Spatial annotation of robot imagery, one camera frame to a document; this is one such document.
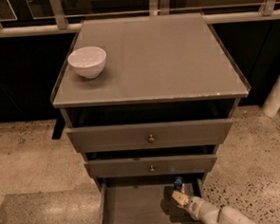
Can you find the middle grey drawer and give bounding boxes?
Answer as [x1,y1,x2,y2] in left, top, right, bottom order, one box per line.
[84,154,217,178]

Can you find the grey wooden drawer cabinet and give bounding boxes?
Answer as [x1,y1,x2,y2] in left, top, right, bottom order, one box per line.
[46,9,261,224]

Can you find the top grey drawer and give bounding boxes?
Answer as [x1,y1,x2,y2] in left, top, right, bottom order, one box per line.
[67,119,232,153]

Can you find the white ceramic bowl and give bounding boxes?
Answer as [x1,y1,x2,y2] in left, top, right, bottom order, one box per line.
[67,47,107,79]

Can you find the brass top drawer knob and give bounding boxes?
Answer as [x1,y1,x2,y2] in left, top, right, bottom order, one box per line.
[147,134,156,143]

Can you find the metal window railing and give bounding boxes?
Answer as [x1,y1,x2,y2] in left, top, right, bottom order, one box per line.
[0,0,280,37]

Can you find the bottom grey open drawer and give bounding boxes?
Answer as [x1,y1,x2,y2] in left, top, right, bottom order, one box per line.
[98,175,204,224]

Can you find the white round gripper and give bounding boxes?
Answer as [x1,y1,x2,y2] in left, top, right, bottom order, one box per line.
[172,191,220,222]

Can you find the white round pillar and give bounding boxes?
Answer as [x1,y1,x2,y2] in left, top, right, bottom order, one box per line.
[261,74,280,118]

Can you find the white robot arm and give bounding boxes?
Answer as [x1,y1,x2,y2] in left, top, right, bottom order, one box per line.
[172,191,255,224]

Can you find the blue silver redbull can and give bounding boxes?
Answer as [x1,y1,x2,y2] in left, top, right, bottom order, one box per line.
[174,177,185,194]

